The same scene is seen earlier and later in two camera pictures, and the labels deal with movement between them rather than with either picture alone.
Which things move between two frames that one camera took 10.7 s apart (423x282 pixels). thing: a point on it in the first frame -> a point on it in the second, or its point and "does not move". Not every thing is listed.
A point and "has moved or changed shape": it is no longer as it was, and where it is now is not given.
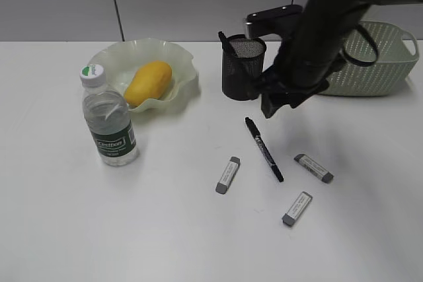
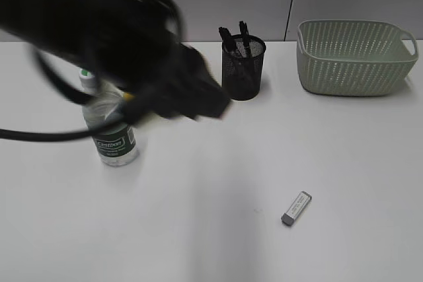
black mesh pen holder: [242, 61] does not move
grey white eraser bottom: [298, 207] does not move
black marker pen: [227, 42] has moved or changed shape
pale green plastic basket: [398, 52] does not move
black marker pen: [266, 152] -> [244, 30]
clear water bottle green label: [106, 115] does not move
